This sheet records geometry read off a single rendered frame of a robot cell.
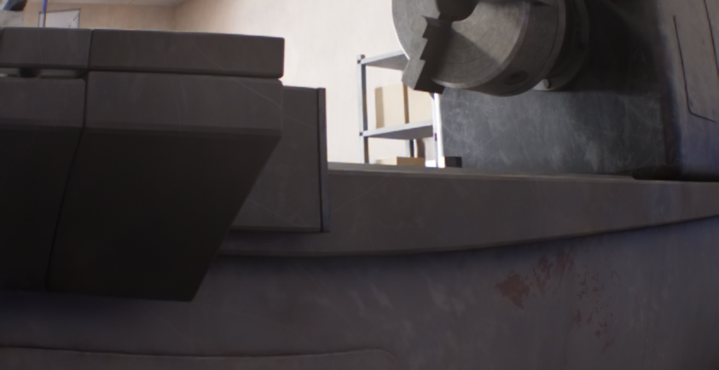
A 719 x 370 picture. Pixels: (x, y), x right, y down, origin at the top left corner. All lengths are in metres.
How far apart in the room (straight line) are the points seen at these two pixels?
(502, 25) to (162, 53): 0.74
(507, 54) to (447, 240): 0.46
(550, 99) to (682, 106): 0.26
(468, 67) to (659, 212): 0.34
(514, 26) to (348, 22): 5.69
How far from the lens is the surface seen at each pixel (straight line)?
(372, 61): 5.84
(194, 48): 0.39
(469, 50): 1.12
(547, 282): 0.80
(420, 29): 1.12
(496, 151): 1.35
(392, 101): 5.78
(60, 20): 3.28
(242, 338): 0.57
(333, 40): 6.84
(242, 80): 0.41
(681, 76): 1.22
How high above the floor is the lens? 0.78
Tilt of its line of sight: 5 degrees up
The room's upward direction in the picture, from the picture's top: 2 degrees counter-clockwise
